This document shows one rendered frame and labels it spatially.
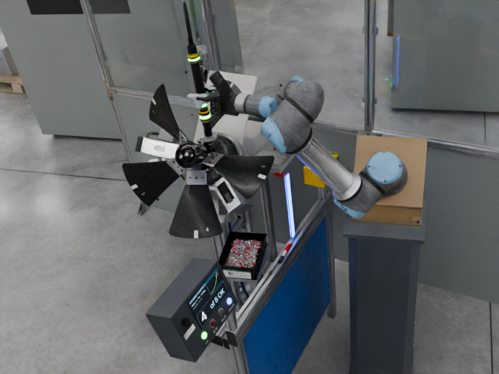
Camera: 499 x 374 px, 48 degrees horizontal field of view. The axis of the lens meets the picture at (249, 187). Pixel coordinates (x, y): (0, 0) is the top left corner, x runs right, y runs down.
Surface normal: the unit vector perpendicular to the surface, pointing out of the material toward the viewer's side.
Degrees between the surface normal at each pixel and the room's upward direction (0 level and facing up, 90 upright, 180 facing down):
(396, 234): 0
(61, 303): 0
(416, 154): 45
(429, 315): 0
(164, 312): 15
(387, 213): 90
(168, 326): 90
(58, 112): 90
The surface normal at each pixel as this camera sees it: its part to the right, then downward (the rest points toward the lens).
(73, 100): -0.29, 0.59
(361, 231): -0.12, -0.80
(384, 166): -0.19, -0.23
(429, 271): -0.49, 0.57
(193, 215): 0.17, -0.11
